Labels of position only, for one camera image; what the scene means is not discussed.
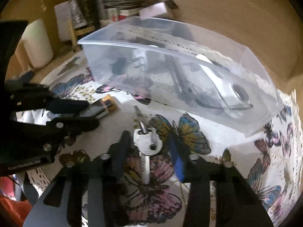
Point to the stack of papers and books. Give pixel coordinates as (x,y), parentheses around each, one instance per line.
(108,11)

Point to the butterfly print lace cloth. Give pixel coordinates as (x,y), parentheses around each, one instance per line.
(232,179)

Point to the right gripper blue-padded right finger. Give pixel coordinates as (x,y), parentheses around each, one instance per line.
(178,154)

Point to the pink ceramic mug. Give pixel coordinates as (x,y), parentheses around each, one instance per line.
(34,49)

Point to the clear plastic storage box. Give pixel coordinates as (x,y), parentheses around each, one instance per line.
(190,46)

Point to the silver key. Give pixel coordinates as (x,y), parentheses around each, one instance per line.
(147,142)

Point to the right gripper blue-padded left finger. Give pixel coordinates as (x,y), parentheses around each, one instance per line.
(118,154)

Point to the silver metal pen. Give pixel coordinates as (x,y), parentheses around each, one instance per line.
(179,80)

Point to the dark wine bottle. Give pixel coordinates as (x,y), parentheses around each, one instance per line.
(84,17)

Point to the white paper tag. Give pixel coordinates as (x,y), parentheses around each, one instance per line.
(158,10)

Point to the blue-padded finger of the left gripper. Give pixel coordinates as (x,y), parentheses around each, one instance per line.
(64,105)
(64,126)

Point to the blue stitch sticker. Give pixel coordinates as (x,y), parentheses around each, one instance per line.
(25,77)

